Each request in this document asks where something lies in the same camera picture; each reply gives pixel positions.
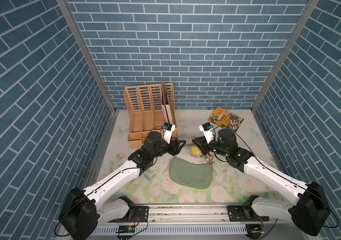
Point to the yellow plush decoration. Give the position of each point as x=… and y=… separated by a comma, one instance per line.
x=195, y=151

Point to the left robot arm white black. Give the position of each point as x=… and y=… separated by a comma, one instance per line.
x=83, y=210

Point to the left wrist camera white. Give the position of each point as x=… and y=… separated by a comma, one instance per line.
x=167, y=132

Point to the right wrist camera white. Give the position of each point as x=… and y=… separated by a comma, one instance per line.
x=207, y=130

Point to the orange illustrated comic book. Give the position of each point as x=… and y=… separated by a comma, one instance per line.
x=221, y=117

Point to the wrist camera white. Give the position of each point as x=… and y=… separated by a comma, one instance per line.
x=167, y=132
x=207, y=130

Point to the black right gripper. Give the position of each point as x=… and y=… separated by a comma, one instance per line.
x=201, y=140

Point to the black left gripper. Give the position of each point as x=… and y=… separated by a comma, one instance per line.
x=176, y=150

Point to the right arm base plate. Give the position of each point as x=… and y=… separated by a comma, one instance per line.
x=244, y=212

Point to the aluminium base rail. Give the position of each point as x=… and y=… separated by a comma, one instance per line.
x=189, y=213

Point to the white red toy decoration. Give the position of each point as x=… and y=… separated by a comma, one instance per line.
x=209, y=158

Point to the green fabric bag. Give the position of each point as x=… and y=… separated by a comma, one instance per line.
x=197, y=176

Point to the small connector module right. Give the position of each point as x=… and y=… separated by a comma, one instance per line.
x=254, y=231

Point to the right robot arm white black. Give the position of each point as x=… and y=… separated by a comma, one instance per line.
x=304, y=204

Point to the green circuit board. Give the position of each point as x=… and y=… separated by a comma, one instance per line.
x=125, y=230

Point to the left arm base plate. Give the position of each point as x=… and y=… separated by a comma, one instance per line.
x=128, y=211

